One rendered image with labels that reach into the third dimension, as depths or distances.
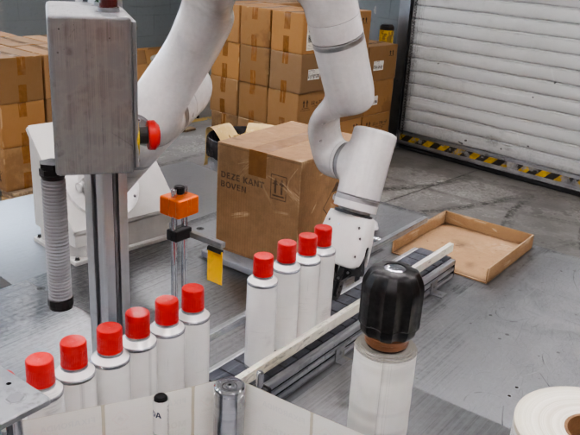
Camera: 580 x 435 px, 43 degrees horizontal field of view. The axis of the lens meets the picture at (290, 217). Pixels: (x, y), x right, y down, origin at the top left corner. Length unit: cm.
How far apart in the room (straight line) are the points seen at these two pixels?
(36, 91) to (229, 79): 142
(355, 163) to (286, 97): 346
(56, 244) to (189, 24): 52
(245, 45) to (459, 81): 172
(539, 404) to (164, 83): 87
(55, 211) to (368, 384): 47
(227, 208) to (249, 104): 334
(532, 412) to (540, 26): 460
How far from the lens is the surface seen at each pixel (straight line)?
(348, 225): 137
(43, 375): 93
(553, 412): 102
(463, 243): 201
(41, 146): 182
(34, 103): 440
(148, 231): 186
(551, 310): 174
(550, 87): 545
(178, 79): 142
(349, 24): 123
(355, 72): 126
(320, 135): 139
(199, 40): 136
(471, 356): 149
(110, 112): 91
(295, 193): 161
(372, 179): 136
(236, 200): 172
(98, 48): 89
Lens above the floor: 157
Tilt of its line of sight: 21 degrees down
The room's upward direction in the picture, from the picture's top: 3 degrees clockwise
